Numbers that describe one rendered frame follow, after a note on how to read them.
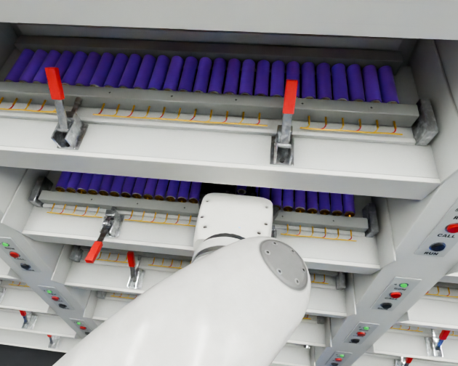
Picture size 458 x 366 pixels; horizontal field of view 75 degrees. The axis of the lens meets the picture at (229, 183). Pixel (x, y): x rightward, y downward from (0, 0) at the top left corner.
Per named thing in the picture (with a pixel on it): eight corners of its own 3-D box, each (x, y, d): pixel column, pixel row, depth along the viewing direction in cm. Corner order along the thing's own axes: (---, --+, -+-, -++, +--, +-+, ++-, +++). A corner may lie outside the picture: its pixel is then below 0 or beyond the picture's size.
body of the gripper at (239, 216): (274, 247, 33) (275, 191, 43) (183, 236, 34) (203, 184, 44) (267, 291, 37) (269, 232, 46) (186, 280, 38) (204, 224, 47)
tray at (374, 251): (371, 274, 51) (396, 261, 43) (35, 240, 56) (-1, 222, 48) (359, 173, 61) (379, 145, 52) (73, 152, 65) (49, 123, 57)
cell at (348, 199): (350, 183, 54) (352, 216, 51) (339, 182, 54) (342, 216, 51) (353, 178, 53) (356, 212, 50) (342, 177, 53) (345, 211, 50)
